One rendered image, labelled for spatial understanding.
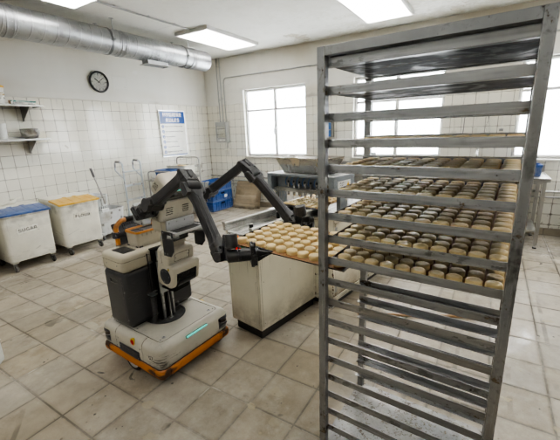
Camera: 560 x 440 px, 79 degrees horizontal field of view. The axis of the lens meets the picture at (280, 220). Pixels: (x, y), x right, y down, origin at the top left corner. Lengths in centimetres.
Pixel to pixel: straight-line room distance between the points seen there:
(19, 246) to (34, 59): 252
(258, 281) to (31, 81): 445
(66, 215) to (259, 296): 340
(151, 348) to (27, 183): 387
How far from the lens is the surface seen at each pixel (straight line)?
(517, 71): 114
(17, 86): 586
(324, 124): 124
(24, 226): 512
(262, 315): 265
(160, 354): 238
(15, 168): 575
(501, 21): 113
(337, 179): 276
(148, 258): 250
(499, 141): 114
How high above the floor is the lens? 156
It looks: 15 degrees down
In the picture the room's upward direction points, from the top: 2 degrees counter-clockwise
